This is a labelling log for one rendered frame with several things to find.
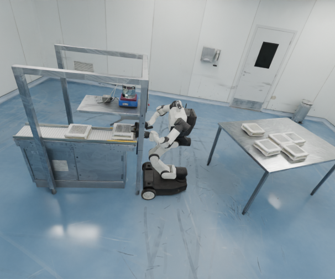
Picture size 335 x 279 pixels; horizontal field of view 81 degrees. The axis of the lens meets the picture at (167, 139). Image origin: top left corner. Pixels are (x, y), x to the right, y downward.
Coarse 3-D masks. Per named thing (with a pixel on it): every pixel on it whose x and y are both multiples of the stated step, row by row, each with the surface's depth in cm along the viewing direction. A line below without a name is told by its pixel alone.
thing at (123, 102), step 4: (120, 96) 215; (136, 96) 217; (120, 100) 207; (124, 100) 209; (128, 100) 209; (132, 100) 209; (136, 100) 210; (120, 104) 209; (124, 104) 209; (128, 104) 210; (132, 104) 210; (136, 104) 211
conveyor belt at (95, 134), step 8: (24, 128) 229; (40, 128) 233; (48, 128) 235; (56, 128) 238; (64, 128) 240; (48, 136) 224; (56, 136) 226; (64, 136) 227; (96, 136) 236; (104, 136) 238; (136, 144) 235
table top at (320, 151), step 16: (224, 128) 290; (240, 128) 297; (272, 128) 311; (288, 128) 319; (304, 128) 327; (240, 144) 261; (304, 144) 283; (320, 144) 289; (256, 160) 238; (272, 160) 241; (288, 160) 246; (304, 160) 251; (320, 160) 256
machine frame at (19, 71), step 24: (72, 48) 248; (24, 72) 169; (48, 72) 171; (72, 72) 173; (144, 72) 201; (24, 96) 181; (144, 96) 192; (72, 120) 312; (144, 120) 208; (48, 168) 234
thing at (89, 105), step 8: (88, 96) 221; (96, 96) 224; (80, 104) 204; (88, 104) 206; (96, 104) 209; (104, 104) 211; (112, 104) 214; (80, 112) 196; (88, 112) 197; (96, 112) 197; (104, 112) 198; (112, 112) 199; (120, 112) 201; (128, 112) 203; (136, 112) 206
